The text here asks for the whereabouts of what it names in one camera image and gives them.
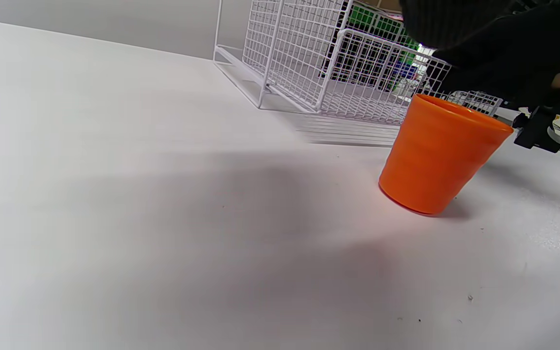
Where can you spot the person's right hand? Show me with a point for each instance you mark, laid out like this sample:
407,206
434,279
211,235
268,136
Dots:
513,58

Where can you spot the person's left hand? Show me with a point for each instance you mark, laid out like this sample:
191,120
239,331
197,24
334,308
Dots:
445,22

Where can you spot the orange plastic cup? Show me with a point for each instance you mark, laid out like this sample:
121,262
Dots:
435,155

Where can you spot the white mesh sliding drawer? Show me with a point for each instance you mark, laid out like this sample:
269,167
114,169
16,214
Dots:
353,104

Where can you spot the shelf with green bins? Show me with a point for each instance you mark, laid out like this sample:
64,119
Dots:
362,17

